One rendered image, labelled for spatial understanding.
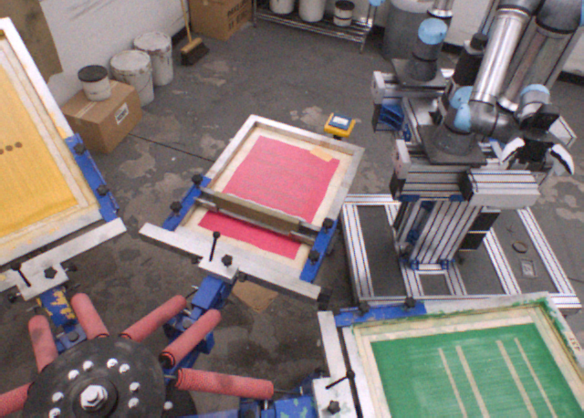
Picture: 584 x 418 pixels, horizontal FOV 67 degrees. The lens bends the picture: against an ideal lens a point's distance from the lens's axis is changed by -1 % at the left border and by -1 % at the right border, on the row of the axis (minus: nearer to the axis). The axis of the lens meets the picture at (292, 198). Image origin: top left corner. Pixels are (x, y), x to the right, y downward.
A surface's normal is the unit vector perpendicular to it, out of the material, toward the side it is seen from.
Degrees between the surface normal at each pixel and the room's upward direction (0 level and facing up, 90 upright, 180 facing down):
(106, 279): 0
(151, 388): 0
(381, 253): 0
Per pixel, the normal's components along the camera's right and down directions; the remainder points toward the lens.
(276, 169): 0.07, -0.67
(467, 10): -0.36, 0.68
